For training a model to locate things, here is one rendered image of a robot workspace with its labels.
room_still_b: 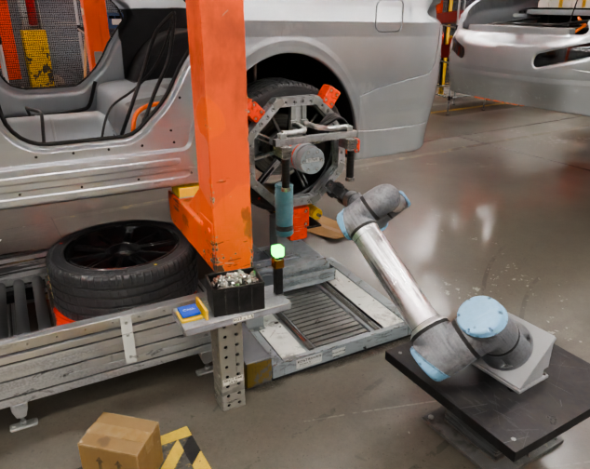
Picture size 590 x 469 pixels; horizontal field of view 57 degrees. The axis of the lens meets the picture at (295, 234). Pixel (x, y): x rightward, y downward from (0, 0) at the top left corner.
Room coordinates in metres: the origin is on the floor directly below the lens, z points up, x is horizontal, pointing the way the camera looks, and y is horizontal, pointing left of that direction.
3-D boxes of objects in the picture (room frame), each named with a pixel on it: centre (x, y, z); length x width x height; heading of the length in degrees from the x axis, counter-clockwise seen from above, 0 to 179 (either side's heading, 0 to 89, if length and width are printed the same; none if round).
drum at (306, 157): (2.55, -0.03, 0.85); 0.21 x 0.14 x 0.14; 27
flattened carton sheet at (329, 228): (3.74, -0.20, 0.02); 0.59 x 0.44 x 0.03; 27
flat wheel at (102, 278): (2.28, 0.79, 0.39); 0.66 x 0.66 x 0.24
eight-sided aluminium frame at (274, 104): (2.61, 0.00, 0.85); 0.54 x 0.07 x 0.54; 117
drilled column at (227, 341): (1.81, 0.27, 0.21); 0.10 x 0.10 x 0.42; 27
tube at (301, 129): (2.46, 0.03, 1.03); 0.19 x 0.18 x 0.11; 27
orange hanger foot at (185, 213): (2.35, 0.43, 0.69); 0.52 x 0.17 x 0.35; 27
